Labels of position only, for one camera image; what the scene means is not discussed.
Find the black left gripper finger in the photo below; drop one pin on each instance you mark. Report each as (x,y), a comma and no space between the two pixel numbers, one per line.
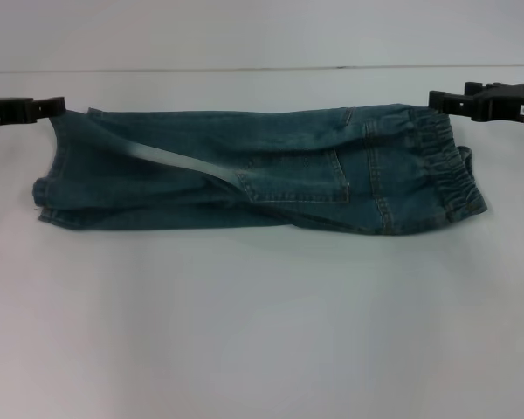
(13,112)

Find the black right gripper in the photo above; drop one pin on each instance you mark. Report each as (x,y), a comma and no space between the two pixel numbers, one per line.
(506,105)

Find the blue denim shorts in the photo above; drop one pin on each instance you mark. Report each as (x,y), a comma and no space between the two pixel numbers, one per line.
(288,174)

